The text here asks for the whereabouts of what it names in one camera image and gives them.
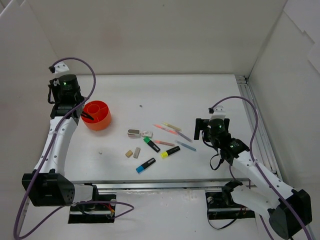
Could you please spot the white eraser in sleeve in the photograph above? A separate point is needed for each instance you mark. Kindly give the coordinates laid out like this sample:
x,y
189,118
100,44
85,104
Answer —
x,y
148,134

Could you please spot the aluminium front rail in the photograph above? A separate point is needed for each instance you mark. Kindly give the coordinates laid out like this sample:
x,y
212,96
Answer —
x,y
150,185

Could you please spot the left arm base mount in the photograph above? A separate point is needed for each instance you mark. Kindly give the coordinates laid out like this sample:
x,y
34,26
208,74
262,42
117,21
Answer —
x,y
94,213

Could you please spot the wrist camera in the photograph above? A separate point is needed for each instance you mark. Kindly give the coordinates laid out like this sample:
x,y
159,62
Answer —
x,y
217,112
58,68

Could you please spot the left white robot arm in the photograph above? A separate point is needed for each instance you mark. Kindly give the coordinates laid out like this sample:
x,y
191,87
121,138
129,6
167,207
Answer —
x,y
47,185

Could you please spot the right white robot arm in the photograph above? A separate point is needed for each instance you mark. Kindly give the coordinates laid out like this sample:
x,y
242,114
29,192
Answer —
x,y
287,210

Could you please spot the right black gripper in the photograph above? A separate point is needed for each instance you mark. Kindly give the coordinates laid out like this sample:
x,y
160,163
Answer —
x,y
198,128

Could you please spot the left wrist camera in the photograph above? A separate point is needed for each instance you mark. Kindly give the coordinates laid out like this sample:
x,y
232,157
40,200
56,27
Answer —
x,y
58,68

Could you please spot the small tan eraser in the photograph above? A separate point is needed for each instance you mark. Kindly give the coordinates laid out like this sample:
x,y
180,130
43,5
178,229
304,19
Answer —
x,y
129,153

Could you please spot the long beige eraser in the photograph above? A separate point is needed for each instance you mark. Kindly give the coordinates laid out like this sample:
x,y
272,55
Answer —
x,y
136,153

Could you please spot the blue capped black marker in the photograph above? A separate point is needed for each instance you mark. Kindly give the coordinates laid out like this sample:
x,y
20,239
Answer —
x,y
145,165

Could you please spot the orange slim highlighter pen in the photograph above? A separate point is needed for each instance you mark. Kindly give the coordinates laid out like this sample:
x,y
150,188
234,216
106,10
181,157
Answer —
x,y
164,143

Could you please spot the green capped black marker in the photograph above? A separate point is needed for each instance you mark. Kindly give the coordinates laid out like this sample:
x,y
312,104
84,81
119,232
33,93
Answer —
x,y
151,144

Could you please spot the yellow capped black marker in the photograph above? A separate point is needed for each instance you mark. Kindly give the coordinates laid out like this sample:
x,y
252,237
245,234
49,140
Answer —
x,y
169,152

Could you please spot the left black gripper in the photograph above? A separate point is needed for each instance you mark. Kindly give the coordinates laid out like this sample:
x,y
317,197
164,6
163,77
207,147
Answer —
x,y
81,113

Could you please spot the black handled scissors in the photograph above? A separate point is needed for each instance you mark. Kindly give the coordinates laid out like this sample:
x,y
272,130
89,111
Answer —
x,y
86,115

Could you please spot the orange round pen holder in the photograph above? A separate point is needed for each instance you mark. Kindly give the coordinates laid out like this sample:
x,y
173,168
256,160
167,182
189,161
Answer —
x,y
100,111

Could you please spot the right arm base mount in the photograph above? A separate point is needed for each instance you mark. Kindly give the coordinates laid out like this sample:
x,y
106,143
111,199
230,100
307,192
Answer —
x,y
221,206

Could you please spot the blue slim highlighter pen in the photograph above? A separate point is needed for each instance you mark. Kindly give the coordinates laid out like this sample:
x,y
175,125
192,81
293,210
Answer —
x,y
186,146

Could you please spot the red slim highlighter pen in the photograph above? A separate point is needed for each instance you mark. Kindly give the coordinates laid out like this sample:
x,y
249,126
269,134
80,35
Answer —
x,y
165,129

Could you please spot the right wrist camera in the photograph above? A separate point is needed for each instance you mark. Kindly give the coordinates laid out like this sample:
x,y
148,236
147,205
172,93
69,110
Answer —
x,y
217,112

